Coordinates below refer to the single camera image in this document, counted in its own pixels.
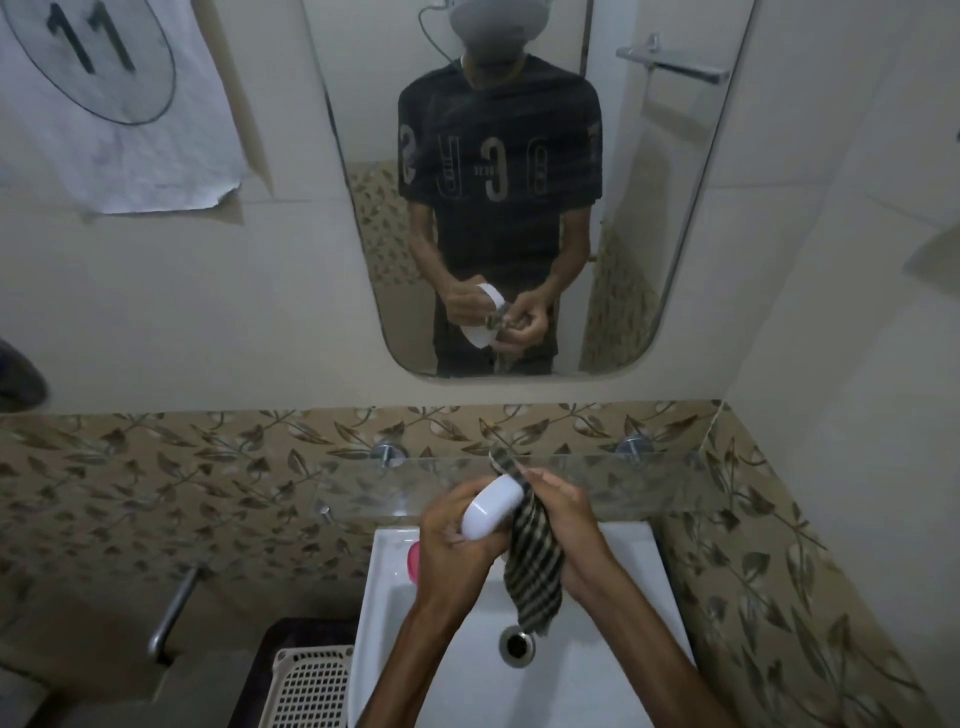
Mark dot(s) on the white ceramic sink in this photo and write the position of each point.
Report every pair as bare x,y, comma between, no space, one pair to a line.
472,697

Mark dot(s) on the white plastic soap dish tray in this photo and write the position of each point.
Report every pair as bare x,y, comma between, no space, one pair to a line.
491,506

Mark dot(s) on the person's left forearm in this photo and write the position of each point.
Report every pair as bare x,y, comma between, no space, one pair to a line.
409,667

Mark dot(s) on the small chrome shelf peg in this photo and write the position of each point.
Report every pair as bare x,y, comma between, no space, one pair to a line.
325,514

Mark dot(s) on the round chrome shelf bracket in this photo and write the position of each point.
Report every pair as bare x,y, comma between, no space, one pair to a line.
634,446
388,452

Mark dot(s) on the person's right hand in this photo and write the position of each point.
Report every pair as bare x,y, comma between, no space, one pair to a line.
577,540

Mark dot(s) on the person's right forearm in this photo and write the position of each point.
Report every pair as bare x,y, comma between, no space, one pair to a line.
652,660

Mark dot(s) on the clear glass shelf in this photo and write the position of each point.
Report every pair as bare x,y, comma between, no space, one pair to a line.
390,487

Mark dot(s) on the person's left hand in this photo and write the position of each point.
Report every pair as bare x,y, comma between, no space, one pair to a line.
446,570

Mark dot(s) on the chrome wall tap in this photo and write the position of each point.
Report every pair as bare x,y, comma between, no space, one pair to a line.
172,611

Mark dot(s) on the round chrome shower valve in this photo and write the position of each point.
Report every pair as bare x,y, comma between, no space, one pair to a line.
19,375

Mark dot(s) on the dark brown stool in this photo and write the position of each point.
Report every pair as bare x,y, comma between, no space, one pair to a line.
255,667

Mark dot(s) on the checkered cleaning cloth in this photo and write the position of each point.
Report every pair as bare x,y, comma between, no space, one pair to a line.
536,570

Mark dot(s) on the rounded wall mirror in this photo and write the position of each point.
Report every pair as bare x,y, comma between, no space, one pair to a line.
675,225

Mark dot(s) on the pink plastic soap dish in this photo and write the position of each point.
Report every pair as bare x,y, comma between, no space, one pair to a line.
413,562

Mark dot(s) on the metal sink drain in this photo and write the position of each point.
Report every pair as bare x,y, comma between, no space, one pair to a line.
517,646

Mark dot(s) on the white perforated plastic basket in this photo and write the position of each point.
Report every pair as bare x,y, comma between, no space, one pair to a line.
315,690

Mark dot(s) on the torn white wall paper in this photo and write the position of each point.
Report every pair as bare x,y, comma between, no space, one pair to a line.
150,157

